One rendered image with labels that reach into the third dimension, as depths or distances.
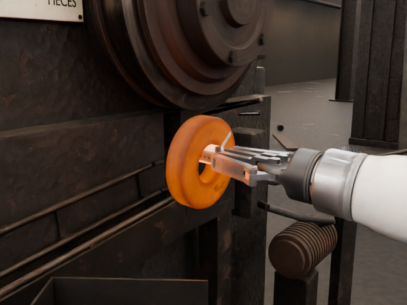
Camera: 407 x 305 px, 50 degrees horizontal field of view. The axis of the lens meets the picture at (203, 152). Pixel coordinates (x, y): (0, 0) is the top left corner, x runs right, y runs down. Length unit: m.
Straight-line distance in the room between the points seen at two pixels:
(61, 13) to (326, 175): 0.55
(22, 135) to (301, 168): 0.46
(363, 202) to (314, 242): 0.67
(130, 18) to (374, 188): 0.49
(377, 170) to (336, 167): 0.05
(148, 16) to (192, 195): 0.32
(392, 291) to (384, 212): 1.59
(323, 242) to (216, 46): 0.66
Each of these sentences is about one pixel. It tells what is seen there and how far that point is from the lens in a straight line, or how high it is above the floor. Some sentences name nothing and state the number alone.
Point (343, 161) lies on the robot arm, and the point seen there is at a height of 0.87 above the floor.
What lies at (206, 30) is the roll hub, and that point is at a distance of 0.81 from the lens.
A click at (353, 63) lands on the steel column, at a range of 9.71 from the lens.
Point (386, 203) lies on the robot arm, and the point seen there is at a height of 0.83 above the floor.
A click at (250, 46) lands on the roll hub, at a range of 0.94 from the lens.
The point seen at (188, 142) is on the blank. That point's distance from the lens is 0.66.
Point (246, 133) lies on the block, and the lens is 1.15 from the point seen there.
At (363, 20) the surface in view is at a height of 1.34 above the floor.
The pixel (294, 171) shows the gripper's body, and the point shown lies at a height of 0.85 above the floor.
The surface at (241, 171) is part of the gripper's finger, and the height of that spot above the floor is 0.84.
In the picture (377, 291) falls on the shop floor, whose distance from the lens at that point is 2.11.
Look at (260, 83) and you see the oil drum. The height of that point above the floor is 0.75.
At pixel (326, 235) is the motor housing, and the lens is 1.29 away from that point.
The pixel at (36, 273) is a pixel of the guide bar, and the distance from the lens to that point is 0.74.
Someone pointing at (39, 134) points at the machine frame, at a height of 0.87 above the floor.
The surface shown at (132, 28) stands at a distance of 0.80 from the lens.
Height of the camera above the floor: 1.00
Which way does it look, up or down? 13 degrees down
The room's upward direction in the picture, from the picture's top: straight up
